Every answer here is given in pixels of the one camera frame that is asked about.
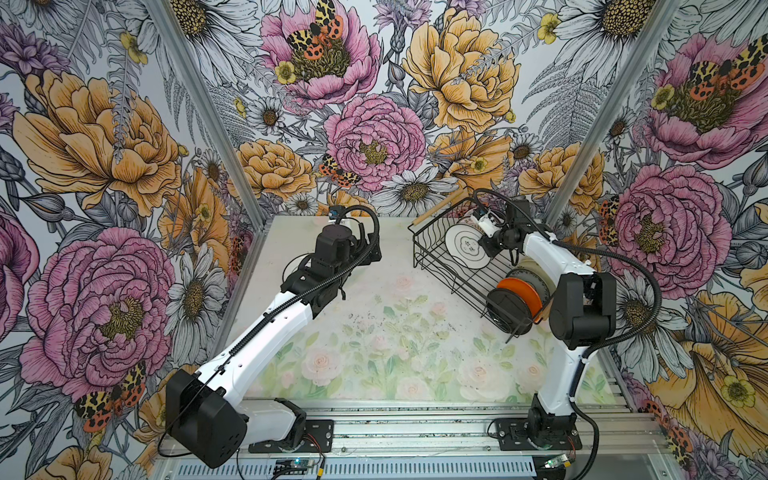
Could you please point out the large white green-lined plate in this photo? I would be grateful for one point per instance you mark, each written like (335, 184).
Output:
(462, 244)

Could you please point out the white vented cable duct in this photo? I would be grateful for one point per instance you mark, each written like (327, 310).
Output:
(505, 467)

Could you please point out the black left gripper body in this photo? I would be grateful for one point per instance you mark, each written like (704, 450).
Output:
(360, 255)

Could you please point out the black plate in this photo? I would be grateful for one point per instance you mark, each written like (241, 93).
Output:
(508, 312)

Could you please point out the black wire dish rack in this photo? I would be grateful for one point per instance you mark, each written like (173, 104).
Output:
(472, 286)

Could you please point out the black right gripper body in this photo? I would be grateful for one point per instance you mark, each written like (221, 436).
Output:
(497, 242)

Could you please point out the beige green rimmed plate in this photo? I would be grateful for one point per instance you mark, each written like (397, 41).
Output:
(543, 283)

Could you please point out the orange plate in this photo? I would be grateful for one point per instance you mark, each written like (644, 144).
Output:
(525, 291)

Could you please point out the right green circuit board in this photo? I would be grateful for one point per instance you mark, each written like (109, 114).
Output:
(559, 461)

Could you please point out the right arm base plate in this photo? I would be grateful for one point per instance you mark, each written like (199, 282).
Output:
(527, 434)

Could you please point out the aluminium mounting rail frame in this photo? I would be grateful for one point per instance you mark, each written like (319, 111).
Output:
(421, 428)

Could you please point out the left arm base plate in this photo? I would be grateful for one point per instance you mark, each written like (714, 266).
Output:
(311, 436)

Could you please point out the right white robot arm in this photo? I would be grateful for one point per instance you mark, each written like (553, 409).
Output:
(581, 311)

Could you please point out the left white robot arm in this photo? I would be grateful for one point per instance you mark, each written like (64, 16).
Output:
(203, 409)

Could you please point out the green circuit board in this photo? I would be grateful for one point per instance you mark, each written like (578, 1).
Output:
(297, 466)
(559, 461)

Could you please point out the left green circuit board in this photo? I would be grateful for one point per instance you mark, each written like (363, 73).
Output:
(297, 466)

